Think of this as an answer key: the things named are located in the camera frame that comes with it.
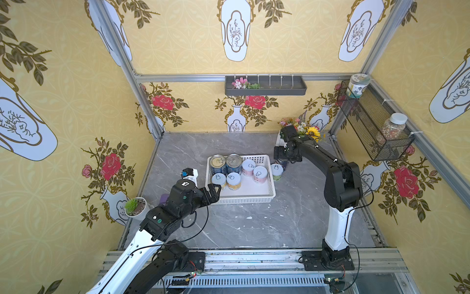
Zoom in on dark tomato tin can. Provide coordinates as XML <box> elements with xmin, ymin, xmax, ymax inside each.
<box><xmin>276</xmin><ymin>159</ymin><xmax>290</xmax><ymax>170</ymax></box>

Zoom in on green label white-lid can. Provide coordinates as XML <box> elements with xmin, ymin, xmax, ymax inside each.
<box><xmin>270</xmin><ymin>164</ymin><xmax>284</xmax><ymax>181</ymax></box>

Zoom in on yellow label white-lid can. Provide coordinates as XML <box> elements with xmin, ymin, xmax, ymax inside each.
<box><xmin>211</xmin><ymin>173</ymin><xmax>226</xmax><ymax>190</ymax></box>

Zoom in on pink label white-lid can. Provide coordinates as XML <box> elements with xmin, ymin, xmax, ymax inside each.
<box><xmin>253</xmin><ymin>166</ymin><xmax>268</xmax><ymax>184</ymax></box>

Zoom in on blue tin can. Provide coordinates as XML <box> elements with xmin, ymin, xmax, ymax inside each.
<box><xmin>226</xmin><ymin>154</ymin><xmax>243</xmax><ymax>175</ymax></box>
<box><xmin>209</xmin><ymin>154</ymin><xmax>228</xmax><ymax>175</ymax></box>

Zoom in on orange label white-lid can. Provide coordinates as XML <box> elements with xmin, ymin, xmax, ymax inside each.
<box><xmin>226</xmin><ymin>172</ymin><xmax>242</xmax><ymax>191</ymax></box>

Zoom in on white perforated plastic basket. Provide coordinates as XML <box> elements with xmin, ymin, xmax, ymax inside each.
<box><xmin>205</xmin><ymin>154</ymin><xmax>276</xmax><ymax>205</ymax></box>

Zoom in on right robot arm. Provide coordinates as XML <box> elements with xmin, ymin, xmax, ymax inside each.
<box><xmin>274</xmin><ymin>126</ymin><xmax>364</xmax><ymax>263</ymax></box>

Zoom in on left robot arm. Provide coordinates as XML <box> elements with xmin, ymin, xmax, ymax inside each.
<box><xmin>90</xmin><ymin>179</ymin><xmax>222</xmax><ymax>294</ymax></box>

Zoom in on purple spatula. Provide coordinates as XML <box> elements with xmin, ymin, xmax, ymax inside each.
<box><xmin>159</xmin><ymin>194</ymin><xmax>170</xmax><ymax>205</ymax></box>

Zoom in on flower box white fence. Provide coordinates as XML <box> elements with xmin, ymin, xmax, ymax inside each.
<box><xmin>279</xmin><ymin>114</ymin><xmax>322</xmax><ymax>142</ymax></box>

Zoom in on small potted green plant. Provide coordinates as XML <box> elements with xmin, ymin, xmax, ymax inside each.
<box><xmin>124</xmin><ymin>197</ymin><xmax>150</xmax><ymax>221</ymax></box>

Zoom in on pink flowers on shelf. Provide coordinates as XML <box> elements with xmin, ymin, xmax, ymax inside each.
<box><xmin>231</xmin><ymin>77</ymin><xmax>261</xmax><ymax>89</ymax></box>

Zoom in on glass jar green label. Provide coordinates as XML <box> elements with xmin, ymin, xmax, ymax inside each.
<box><xmin>346</xmin><ymin>73</ymin><xmax>371</xmax><ymax>99</ymax></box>

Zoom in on plastic jar white lid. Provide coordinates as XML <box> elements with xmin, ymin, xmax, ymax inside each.
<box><xmin>381</xmin><ymin>113</ymin><xmax>408</xmax><ymax>140</ymax></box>

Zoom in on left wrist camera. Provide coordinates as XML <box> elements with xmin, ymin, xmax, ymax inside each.
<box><xmin>181</xmin><ymin>168</ymin><xmax>198</xmax><ymax>186</ymax></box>

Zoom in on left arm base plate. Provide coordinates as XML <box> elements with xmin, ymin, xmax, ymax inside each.
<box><xmin>184</xmin><ymin>251</ymin><xmax>206</xmax><ymax>272</ymax></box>

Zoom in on grey wall shelf tray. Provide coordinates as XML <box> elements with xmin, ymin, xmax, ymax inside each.
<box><xmin>225</xmin><ymin>74</ymin><xmax>307</xmax><ymax>96</ymax></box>

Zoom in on black wire wall basket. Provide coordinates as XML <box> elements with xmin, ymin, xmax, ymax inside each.
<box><xmin>337</xmin><ymin>80</ymin><xmax>415</xmax><ymax>161</ymax></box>

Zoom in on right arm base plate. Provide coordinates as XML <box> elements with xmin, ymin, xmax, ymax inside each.
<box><xmin>298</xmin><ymin>251</ymin><xmax>356</xmax><ymax>271</ymax></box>

